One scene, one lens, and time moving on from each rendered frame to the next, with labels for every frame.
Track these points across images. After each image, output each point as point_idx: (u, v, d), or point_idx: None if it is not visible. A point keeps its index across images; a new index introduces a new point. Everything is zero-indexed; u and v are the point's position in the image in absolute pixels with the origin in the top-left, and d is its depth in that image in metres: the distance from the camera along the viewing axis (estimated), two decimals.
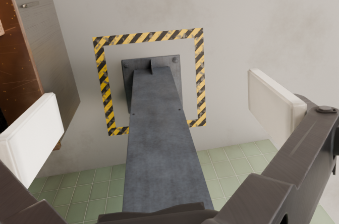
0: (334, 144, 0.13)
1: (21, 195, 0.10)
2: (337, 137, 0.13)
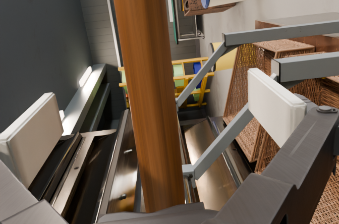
0: (334, 144, 0.13)
1: (21, 195, 0.10)
2: (337, 137, 0.13)
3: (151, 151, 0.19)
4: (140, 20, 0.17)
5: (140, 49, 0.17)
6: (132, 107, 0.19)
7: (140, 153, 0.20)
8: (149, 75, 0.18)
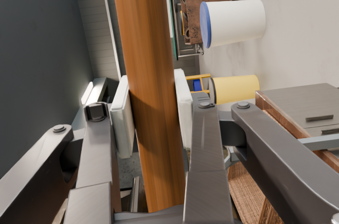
0: None
1: (104, 169, 0.11)
2: None
3: (156, 170, 0.20)
4: (146, 48, 0.17)
5: (145, 74, 0.18)
6: (138, 128, 0.20)
7: (146, 171, 0.21)
8: (154, 99, 0.18)
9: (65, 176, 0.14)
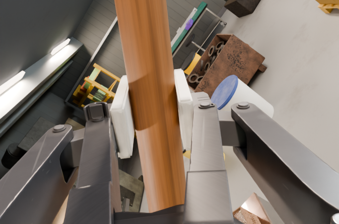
0: None
1: (104, 169, 0.11)
2: None
3: (157, 173, 0.20)
4: (146, 52, 0.17)
5: (146, 79, 0.18)
6: (138, 132, 0.20)
7: (147, 175, 0.21)
8: (155, 103, 0.18)
9: (65, 176, 0.14)
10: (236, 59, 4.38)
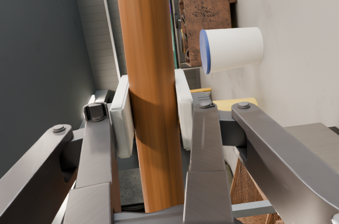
0: None
1: (104, 169, 0.11)
2: None
3: (155, 175, 0.20)
4: (148, 54, 0.18)
5: (147, 80, 0.18)
6: (138, 133, 0.20)
7: (145, 176, 0.21)
8: (155, 105, 0.19)
9: (64, 176, 0.14)
10: (203, 10, 4.14)
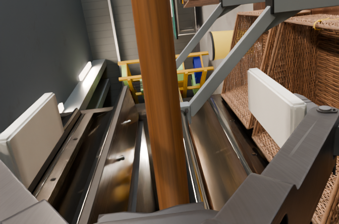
0: (334, 144, 0.13)
1: (21, 195, 0.10)
2: (337, 137, 0.13)
3: (163, 147, 0.26)
4: (156, 53, 0.23)
5: (155, 73, 0.24)
6: (149, 114, 0.26)
7: (154, 148, 0.27)
8: (162, 92, 0.24)
9: None
10: None
